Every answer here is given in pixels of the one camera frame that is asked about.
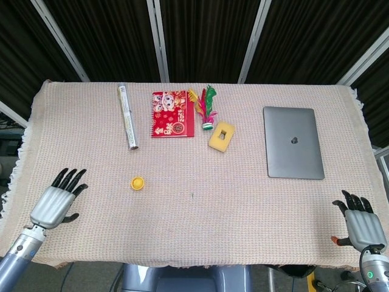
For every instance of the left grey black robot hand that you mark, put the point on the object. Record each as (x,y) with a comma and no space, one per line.
(51,207)

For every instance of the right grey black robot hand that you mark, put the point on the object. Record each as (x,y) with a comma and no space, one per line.
(364,228)

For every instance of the yellow soft object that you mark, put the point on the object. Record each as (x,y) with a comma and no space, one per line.
(137,183)

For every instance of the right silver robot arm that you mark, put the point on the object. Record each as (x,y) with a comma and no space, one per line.
(377,270)

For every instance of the yellow cup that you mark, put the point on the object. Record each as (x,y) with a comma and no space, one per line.
(132,184)

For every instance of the grey closed laptop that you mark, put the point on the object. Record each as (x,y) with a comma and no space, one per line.
(293,143)

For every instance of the silver foil roll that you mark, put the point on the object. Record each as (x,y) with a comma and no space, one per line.
(128,117)

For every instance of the beige woven tablecloth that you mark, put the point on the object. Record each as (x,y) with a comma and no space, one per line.
(194,219)

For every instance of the red spiral calendar notebook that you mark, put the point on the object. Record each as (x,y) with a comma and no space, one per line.
(173,117)

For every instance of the grey-blue robot torso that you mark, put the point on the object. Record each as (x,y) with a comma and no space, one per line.
(185,278)

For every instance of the yellow sponge with hole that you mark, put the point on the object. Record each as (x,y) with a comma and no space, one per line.
(222,137)

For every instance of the colourful feather shuttlecock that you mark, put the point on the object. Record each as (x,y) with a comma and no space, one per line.
(206,109)

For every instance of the white metal frame post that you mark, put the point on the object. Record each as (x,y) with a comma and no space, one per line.
(254,39)
(13,114)
(364,61)
(158,39)
(59,39)

